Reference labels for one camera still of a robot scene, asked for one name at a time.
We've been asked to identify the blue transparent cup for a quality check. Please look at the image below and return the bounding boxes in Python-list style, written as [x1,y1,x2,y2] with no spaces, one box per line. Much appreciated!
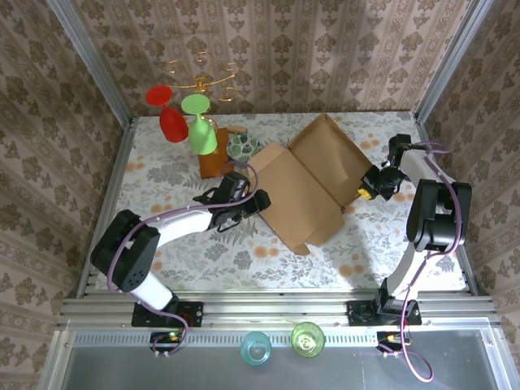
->
[239,330,274,369]

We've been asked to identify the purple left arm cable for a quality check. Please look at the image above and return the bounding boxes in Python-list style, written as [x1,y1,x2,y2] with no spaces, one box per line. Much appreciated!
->
[106,160,261,359]

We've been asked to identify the aluminium extrusion frame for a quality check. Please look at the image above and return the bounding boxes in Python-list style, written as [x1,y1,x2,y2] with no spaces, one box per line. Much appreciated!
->
[36,0,520,390]

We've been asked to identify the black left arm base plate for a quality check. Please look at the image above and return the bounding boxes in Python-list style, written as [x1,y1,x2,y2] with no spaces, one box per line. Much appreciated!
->
[131,301,205,328]

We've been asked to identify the green transparent cup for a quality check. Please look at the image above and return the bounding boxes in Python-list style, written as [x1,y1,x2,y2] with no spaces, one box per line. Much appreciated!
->
[290,321,327,360]

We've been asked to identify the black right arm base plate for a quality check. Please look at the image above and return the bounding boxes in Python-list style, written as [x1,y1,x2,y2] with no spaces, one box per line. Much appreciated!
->
[346,299,424,327]

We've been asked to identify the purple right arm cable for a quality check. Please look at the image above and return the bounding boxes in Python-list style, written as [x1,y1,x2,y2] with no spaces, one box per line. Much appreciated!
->
[381,140,468,383]

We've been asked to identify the floral tablecloth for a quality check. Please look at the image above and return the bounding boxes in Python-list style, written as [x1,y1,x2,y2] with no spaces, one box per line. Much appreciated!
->
[95,110,468,292]

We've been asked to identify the leaf pattern bowl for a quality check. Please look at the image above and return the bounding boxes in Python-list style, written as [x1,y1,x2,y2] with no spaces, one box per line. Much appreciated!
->
[226,134,263,161]

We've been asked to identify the gold wire stand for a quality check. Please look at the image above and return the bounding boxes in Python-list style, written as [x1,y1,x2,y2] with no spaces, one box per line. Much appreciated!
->
[165,51,241,103]

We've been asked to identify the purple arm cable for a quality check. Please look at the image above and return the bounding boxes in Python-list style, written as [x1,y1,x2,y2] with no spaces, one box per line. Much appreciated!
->
[381,140,468,383]
[106,160,261,359]

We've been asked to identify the orange wooden block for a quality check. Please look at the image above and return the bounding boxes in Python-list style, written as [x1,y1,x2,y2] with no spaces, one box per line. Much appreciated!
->
[197,126,232,180]

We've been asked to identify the green plastic goblet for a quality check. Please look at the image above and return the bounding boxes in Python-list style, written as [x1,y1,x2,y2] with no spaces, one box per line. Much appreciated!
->
[180,93,219,156]

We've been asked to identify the red plastic goblet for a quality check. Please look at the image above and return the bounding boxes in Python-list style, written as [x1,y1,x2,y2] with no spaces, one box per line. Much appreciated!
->
[145,84,189,144]

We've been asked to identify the grey metal shelf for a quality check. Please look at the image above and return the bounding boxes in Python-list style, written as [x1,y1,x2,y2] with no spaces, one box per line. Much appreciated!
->
[38,328,512,390]

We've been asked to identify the small black circuit board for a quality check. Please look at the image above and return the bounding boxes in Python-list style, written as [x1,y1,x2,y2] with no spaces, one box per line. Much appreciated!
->
[149,331,184,353]
[376,331,412,353]

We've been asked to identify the brown cardboard paper box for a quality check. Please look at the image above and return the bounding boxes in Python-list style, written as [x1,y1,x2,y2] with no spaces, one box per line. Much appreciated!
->
[246,112,375,258]

